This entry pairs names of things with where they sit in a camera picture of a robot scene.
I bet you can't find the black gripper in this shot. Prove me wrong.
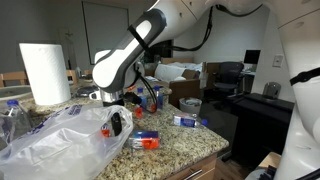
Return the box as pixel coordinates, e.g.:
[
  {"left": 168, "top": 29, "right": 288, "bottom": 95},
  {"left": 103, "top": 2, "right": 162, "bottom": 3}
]
[{"left": 103, "top": 99, "right": 126, "bottom": 137}]

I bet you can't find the clear Fiji water bottle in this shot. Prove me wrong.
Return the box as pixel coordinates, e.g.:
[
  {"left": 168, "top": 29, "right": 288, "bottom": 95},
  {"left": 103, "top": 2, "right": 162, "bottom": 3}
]
[
  {"left": 134, "top": 87, "right": 148, "bottom": 119},
  {"left": 128, "top": 129, "right": 161, "bottom": 150},
  {"left": 172, "top": 113, "right": 209, "bottom": 129},
  {"left": 150, "top": 85, "right": 165, "bottom": 113},
  {"left": 99, "top": 123, "right": 113, "bottom": 139}
]

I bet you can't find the translucent white plastic bag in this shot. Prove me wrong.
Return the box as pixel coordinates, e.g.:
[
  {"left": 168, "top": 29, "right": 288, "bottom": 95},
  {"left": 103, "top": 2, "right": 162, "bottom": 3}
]
[{"left": 0, "top": 103, "right": 135, "bottom": 180}]

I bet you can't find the dark glass lid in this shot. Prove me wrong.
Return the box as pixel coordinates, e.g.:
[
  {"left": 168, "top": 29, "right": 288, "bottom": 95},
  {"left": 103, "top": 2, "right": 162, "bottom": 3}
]
[{"left": 74, "top": 85, "right": 101, "bottom": 98}]

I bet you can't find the white paper sheet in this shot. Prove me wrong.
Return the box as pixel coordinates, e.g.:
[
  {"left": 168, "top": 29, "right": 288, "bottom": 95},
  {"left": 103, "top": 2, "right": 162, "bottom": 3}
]
[{"left": 144, "top": 75, "right": 160, "bottom": 83}]

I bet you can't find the white bedding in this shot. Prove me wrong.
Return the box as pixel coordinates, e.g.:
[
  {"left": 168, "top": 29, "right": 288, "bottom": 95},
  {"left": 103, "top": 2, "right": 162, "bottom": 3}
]
[{"left": 153, "top": 61, "right": 204, "bottom": 83}]

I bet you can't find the grey trash bin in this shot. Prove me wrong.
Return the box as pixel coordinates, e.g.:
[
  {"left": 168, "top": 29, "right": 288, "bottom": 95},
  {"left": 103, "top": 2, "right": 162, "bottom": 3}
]
[{"left": 178, "top": 97, "right": 203, "bottom": 116}]

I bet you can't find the white paper towel roll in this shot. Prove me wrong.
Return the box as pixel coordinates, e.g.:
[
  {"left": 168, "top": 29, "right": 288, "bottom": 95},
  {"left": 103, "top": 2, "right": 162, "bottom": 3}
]
[{"left": 18, "top": 43, "right": 72, "bottom": 106}]

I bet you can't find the dark window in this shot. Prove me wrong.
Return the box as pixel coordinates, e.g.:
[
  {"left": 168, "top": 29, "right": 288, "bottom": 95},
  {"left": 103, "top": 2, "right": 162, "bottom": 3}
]
[{"left": 146, "top": 39, "right": 174, "bottom": 63}]

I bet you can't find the wooden headboard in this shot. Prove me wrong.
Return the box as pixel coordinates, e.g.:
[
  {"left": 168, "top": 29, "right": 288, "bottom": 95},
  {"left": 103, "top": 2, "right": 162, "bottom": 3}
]
[{"left": 160, "top": 57, "right": 194, "bottom": 65}]

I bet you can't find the wooden base cabinet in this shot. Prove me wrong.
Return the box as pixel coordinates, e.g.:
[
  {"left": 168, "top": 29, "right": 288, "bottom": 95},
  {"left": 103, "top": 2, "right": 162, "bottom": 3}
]
[{"left": 164, "top": 153, "right": 219, "bottom": 180}]

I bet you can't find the white projector screen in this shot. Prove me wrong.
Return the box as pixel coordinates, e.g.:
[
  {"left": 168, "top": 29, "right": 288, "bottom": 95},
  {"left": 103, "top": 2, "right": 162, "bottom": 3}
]
[{"left": 82, "top": 1, "right": 130, "bottom": 66}]

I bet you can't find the black office chair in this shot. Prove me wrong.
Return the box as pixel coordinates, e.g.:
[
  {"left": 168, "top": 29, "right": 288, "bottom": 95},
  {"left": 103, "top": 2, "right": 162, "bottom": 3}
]
[{"left": 213, "top": 61, "right": 245, "bottom": 98}]

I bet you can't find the black low cabinet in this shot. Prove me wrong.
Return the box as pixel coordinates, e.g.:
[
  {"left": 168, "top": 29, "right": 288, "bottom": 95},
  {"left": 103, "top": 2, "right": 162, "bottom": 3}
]
[{"left": 229, "top": 92, "right": 296, "bottom": 168}]

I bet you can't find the black computer monitor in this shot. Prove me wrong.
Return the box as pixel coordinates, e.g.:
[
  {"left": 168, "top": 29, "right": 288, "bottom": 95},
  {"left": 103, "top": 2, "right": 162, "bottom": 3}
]
[{"left": 243, "top": 49, "right": 262, "bottom": 65}]

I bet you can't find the light wooden board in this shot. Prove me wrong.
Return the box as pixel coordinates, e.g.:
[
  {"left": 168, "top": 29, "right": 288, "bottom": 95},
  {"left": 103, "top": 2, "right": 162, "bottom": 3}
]
[{"left": 258, "top": 151, "right": 283, "bottom": 169}]

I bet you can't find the grey metal canister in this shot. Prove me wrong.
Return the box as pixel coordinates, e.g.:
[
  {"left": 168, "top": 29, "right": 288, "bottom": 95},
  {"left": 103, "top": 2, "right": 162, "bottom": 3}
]
[{"left": 262, "top": 81, "right": 282, "bottom": 100}]

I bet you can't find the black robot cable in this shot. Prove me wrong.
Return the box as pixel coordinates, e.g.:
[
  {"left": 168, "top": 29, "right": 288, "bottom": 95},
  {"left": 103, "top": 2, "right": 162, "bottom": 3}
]
[{"left": 133, "top": 3, "right": 264, "bottom": 114}]

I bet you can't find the white light switch plate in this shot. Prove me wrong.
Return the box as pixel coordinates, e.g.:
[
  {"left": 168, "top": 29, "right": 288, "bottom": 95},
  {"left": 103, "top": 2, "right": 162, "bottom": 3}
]
[{"left": 272, "top": 54, "right": 285, "bottom": 69}]

